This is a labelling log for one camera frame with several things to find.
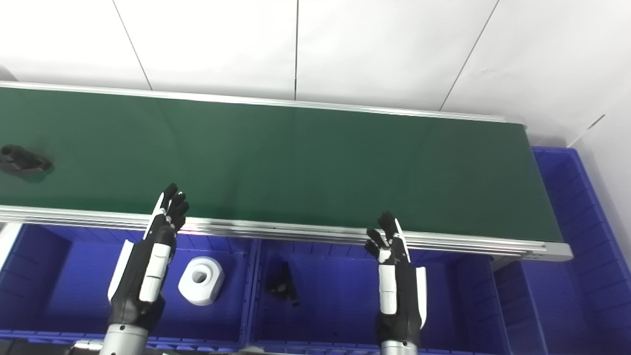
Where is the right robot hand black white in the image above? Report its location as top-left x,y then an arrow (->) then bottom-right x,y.
365,212 -> 427,342

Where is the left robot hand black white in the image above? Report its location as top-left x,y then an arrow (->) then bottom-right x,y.
107,183 -> 190,330

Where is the black flange part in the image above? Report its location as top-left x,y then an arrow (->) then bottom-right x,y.
0,144 -> 53,179

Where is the white round plastic part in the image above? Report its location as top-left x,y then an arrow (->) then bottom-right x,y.
178,256 -> 225,306

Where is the black metal part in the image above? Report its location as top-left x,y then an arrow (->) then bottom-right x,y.
265,261 -> 300,307

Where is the large blue plastic bin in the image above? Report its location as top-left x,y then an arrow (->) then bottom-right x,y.
493,146 -> 631,355

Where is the green conveyor belt aluminium frame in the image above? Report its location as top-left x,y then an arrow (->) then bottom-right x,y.
0,81 -> 573,262

